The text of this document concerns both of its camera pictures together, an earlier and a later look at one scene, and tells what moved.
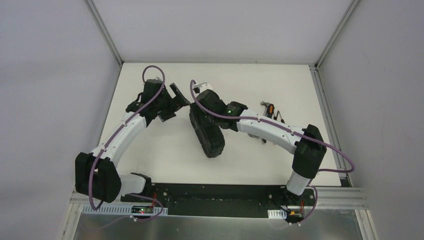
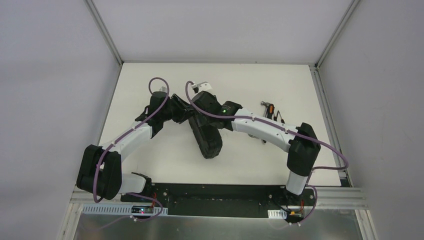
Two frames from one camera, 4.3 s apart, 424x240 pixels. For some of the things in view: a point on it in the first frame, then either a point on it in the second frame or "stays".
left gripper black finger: x=181 y=100 -> x=183 y=110
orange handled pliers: x=269 y=112 stays
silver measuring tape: x=253 y=135 stays
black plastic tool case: x=209 y=134 stays
